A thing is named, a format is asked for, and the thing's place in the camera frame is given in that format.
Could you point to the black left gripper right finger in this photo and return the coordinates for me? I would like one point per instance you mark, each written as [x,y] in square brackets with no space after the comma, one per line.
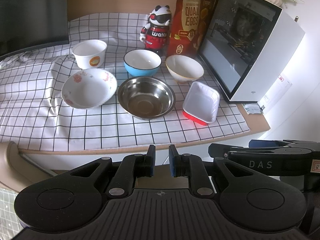
[192,167]

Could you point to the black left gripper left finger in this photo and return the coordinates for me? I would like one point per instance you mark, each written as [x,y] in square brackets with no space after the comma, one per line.
[132,167]

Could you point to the red white rectangular tray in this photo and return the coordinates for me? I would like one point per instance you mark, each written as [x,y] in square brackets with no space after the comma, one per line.
[201,104]

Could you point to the white bowl gold rim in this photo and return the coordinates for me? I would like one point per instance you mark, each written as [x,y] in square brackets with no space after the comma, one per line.
[183,69]

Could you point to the blue enamel bowl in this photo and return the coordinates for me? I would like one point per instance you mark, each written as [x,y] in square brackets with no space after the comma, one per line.
[141,62]

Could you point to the white paper bowl orange logo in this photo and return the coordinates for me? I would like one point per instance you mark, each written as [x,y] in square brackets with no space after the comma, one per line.
[89,54]

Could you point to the small white packet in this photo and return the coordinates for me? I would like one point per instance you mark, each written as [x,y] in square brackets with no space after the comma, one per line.
[252,108]

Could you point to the stainless steel bowl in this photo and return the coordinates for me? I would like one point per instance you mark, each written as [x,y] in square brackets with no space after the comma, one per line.
[146,97]

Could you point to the white black checkered tablecloth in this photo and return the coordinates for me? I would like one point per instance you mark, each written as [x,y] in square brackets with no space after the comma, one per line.
[60,98]

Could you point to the white floral ceramic bowl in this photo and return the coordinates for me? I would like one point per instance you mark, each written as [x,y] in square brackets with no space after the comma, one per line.
[89,88]

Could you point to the white computer case glass panel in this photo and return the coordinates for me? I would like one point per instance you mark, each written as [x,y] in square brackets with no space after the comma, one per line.
[247,45]

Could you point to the panda robot toy figure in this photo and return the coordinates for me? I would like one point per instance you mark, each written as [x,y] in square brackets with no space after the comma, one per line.
[155,33]

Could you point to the red quail eggs bag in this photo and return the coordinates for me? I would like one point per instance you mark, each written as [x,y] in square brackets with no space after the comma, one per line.
[189,25]

